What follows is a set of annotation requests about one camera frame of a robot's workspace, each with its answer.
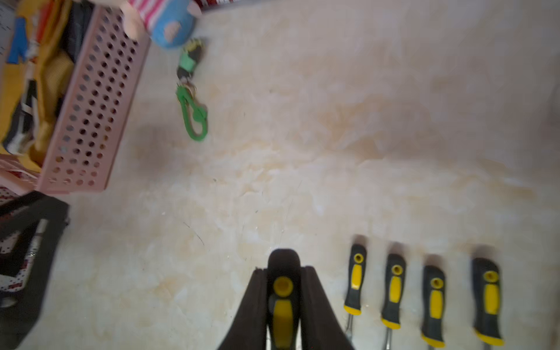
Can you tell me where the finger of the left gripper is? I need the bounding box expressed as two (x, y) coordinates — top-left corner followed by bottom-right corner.
(1, 191), (69, 349)

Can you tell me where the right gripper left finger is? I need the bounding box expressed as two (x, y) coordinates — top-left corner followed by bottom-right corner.
(218, 268), (268, 350)

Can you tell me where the pink perforated plastic basket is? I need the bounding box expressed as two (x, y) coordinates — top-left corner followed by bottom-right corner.
(1, 7), (150, 195)

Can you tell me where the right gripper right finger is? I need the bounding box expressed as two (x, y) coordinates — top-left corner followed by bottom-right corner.
(300, 266), (354, 350)

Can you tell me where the grey folded cloth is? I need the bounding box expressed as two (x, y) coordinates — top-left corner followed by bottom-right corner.
(54, 1), (95, 117)

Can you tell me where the yellow black file tool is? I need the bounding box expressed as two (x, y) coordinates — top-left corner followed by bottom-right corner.
(344, 244), (367, 340)
(267, 249), (301, 349)
(471, 258), (505, 349)
(381, 253), (406, 350)
(421, 265), (446, 350)

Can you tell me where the cartoon boy plush doll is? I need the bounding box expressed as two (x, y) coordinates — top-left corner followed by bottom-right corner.
(92, 0), (202, 48)

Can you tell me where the green keychain toy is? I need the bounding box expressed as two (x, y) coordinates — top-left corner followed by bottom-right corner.
(176, 38), (208, 141)

